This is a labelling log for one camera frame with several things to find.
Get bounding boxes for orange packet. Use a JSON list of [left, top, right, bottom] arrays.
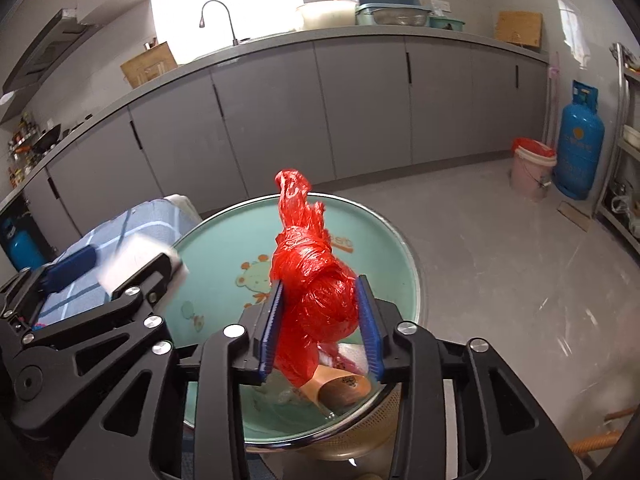
[[300, 364, 373, 407]]

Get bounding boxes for small wooden cutting board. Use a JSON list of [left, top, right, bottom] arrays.
[[495, 10, 543, 51]]

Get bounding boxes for blue plaid blanket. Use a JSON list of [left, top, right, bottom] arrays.
[[32, 199, 201, 331]]

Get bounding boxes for blue gas cylinder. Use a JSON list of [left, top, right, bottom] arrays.
[[552, 80, 606, 200], [0, 210, 48, 271]]

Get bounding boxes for pink mop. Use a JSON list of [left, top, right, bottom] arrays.
[[542, 51, 562, 148]]

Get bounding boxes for black wok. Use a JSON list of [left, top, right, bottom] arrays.
[[31, 125, 63, 153]]

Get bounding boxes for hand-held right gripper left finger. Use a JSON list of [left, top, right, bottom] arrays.
[[60, 279, 287, 480]]

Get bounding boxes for metal shelf rack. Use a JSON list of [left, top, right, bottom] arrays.
[[592, 42, 640, 261]]

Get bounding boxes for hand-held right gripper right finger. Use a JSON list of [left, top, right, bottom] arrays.
[[355, 274, 583, 480]]

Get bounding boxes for green plastic basin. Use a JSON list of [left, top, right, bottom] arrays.
[[165, 192, 421, 453]]

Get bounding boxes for black range hood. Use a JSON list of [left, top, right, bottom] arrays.
[[2, 8, 103, 96]]

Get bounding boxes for grey kitchen base cabinets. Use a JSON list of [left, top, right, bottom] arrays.
[[0, 25, 551, 271]]

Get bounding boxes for flat cardboard piece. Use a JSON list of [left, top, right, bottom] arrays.
[[556, 201, 594, 232]]

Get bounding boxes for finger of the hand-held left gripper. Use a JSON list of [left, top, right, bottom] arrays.
[[22, 252, 175, 431], [0, 245, 99, 322]]

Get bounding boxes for wooden stick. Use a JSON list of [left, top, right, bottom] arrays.
[[570, 407, 632, 457]]

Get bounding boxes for white plastic container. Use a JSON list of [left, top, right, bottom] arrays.
[[295, 0, 358, 31]]

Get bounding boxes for metal bowl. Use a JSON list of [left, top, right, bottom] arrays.
[[372, 7, 432, 27]]

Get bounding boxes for pink bucket with red liner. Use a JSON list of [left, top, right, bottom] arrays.
[[510, 137, 557, 202]]

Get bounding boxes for red plastic bag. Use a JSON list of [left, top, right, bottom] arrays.
[[269, 169, 359, 388]]

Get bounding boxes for beige woven basket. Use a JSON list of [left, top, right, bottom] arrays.
[[295, 375, 403, 463]]

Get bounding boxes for steel gooseneck faucet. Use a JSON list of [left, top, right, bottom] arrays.
[[199, 0, 241, 47]]

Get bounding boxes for wall spice rack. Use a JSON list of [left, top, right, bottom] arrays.
[[6, 112, 41, 188]]

